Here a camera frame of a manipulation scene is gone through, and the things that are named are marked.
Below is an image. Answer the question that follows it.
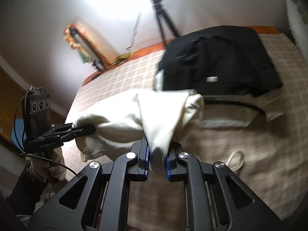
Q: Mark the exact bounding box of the colourful floral cloth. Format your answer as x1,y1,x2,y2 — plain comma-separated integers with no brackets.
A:
63,24,131,69

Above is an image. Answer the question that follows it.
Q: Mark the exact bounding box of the green white patterned pillow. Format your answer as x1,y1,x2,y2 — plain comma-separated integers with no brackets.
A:
285,0,307,59

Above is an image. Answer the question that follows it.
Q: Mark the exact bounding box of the orange bed sheet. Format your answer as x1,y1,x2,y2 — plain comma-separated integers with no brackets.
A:
82,26,280,86

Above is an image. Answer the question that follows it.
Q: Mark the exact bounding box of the pink white checked bedspread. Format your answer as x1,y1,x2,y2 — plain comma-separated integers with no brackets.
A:
65,32,308,231

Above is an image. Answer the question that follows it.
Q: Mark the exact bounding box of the cream white tank top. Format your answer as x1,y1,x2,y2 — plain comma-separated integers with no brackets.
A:
73,89,204,175

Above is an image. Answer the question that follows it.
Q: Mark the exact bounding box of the black folded garment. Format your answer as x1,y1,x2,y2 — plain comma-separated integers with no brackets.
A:
157,26,282,98

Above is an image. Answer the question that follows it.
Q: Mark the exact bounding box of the black mini tripod stand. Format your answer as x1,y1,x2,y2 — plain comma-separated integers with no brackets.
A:
150,0,180,47

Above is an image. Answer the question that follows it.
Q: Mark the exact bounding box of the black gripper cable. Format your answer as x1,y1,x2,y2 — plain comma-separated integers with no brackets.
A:
13,85,78,176

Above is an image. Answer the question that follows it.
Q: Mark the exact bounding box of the gloved left hand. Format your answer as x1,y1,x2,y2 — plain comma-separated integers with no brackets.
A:
26,148,66,183

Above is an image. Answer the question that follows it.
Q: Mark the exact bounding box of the folded silver black tripod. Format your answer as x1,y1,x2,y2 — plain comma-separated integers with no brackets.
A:
69,27,106,72

